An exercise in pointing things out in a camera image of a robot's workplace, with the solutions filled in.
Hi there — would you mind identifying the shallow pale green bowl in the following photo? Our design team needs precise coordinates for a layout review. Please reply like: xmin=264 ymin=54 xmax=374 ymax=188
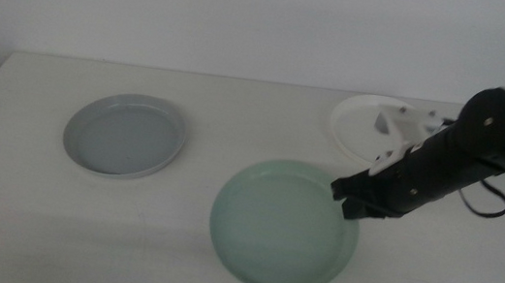
xmin=201 ymin=150 xmax=369 ymax=283

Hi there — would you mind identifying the shallow grey bowl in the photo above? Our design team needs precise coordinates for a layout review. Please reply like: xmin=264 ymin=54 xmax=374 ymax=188
xmin=58 ymin=84 xmax=192 ymax=188

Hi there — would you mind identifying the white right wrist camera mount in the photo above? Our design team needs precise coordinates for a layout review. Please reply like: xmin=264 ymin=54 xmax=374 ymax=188
xmin=367 ymin=102 xmax=448 ymax=185

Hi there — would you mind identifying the shallow white bowl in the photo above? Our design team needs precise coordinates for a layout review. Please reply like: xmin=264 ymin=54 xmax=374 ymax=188
xmin=325 ymin=89 xmax=434 ymax=173

